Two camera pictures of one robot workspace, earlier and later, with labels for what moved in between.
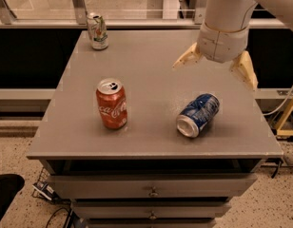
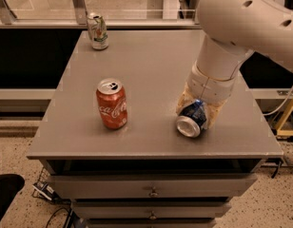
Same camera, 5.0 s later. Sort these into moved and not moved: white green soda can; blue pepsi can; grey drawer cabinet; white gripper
Moved: white gripper
Not moved: grey drawer cabinet; blue pepsi can; white green soda can
